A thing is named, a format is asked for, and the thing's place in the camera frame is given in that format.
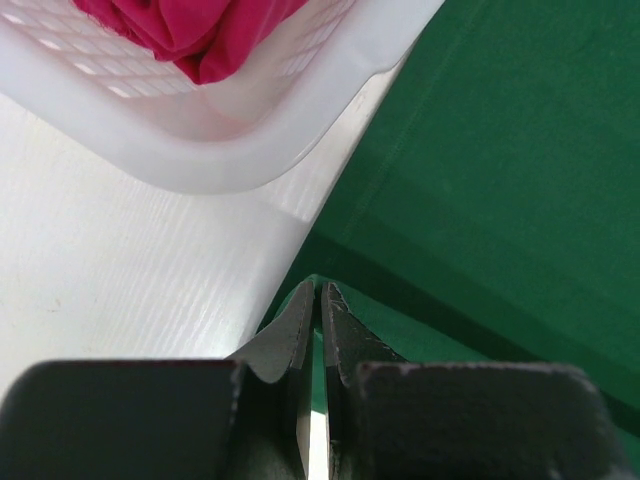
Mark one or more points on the pink t shirt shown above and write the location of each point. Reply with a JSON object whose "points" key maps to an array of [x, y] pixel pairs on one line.
{"points": [[207, 40]]}

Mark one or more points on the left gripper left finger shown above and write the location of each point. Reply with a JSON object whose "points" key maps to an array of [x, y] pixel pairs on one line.
{"points": [[246, 416]]}

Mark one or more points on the green t shirt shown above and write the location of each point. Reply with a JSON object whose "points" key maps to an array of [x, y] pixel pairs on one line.
{"points": [[491, 210]]}

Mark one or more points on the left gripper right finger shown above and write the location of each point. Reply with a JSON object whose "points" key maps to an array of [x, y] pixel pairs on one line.
{"points": [[389, 418]]}

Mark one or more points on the white plastic basket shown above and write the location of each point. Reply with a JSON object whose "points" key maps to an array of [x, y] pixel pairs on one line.
{"points": [[148, 119]]}

